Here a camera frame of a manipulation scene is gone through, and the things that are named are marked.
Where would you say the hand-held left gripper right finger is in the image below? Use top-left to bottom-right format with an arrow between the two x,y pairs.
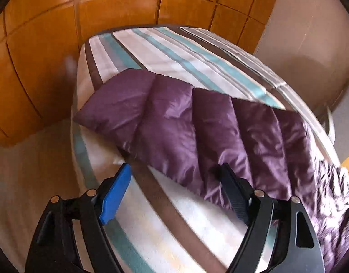
218,163 -> 326,273

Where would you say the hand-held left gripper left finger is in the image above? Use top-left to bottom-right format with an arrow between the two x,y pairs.
25,163 -> 132,273

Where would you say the purple down jacket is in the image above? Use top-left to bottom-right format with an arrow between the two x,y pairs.
73,69 -> 349,273

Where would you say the striped pillow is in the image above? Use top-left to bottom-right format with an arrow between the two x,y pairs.
180,26 -> 287,89

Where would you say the striped bed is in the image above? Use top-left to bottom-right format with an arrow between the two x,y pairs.
71,26 -> 341,273

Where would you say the wooden wardrobe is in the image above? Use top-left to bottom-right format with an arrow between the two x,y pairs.
0,0 -> 283,148

